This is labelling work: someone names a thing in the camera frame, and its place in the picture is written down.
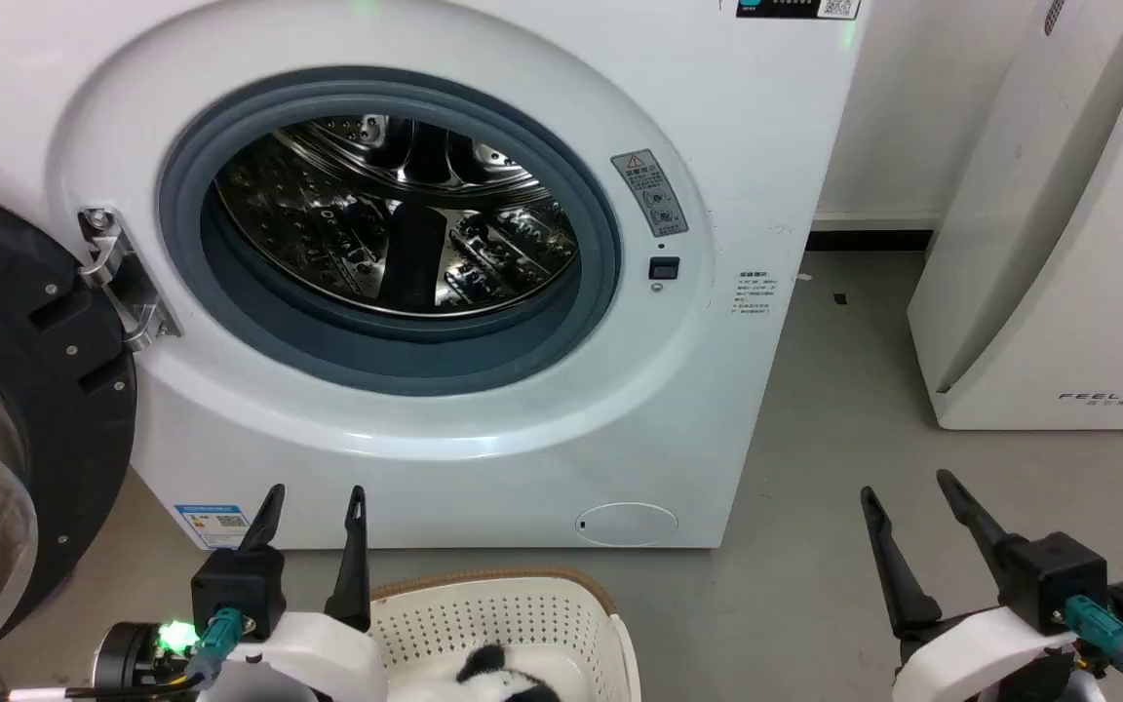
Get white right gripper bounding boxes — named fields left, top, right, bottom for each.
left=859, top=469, right=1123, bottom=702

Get grey warning sticker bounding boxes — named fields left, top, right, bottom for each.
left=609, top=147, right=690, bottom=239

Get white perforated laundry basket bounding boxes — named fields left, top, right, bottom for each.
left=367, top=567, right=643, bottom=702

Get silver metal door hinge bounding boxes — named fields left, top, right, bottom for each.
left=78, top=206, right=181, bottom=353

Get small printed text label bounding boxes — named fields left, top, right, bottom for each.
left=731, top=270, right=776, bottom=319

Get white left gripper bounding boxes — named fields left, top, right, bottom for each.
left=94, top=483, right=389, bottom=702

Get black round washer door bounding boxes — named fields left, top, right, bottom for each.
left=0, top=180, right=139, bottom=666

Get black and white plush toy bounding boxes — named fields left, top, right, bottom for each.
left=423, top=643, right=574, bottom=702

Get black QR code sticker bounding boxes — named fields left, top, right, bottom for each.
left=736, top=0, right=861, bottom=20

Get white air purifier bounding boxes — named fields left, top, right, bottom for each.
left=907, top=0, right=1123, bottom=431

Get blue energy label sticker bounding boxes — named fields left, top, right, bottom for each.
left=174, top=503, right=252, bottom=553

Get oval drain filter cover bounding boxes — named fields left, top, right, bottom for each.
left=575, top=501, right=680, bottom=548

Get grey rubber door gasket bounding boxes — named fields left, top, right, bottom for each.
left=156, top=65, right=624, bottom=398

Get white front-load washing machine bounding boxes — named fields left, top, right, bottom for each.
left=0, top=0, right=867, bottom=553

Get shiny steel washer drum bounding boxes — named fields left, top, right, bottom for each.
left=214, top=114, right=583, bottom=319

